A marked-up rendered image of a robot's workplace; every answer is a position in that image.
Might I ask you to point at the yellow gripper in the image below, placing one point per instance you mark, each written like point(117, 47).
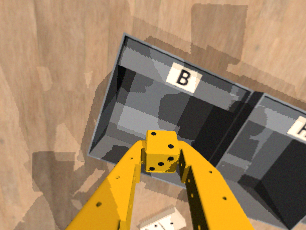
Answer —
point(212, 204)

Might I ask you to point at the grey bin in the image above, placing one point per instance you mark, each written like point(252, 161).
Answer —
point(262, 163)

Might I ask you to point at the yellow die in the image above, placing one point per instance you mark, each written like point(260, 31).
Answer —
point(161, 151)

